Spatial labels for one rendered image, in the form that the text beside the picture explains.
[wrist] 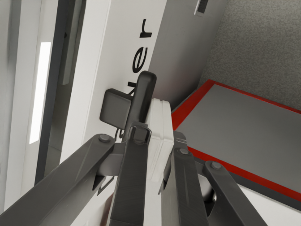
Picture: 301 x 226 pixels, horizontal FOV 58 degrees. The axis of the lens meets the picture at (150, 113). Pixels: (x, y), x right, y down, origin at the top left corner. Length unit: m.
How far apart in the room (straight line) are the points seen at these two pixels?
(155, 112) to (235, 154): 0.32
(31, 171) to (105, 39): 0.13
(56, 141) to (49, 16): 0.20
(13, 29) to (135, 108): 0.09
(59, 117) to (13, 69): 0.17
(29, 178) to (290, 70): 0.98
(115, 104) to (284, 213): 0.27
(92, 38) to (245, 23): 0.93
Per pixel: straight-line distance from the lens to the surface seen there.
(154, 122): 0.17
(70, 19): 0.30
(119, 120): 0.21
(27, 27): 0.19
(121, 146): 0.15
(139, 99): 0.20
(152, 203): 0.43
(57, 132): 0.36
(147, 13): 0.25
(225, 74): 1.11
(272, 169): 0.50
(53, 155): 0.36
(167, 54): 0.49
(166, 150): 0.16
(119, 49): 0.22
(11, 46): 0.19
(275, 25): 1.09
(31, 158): 0.25
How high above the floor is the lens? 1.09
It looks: 64 degrees down
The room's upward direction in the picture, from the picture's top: 127 degrees counter-clockwise
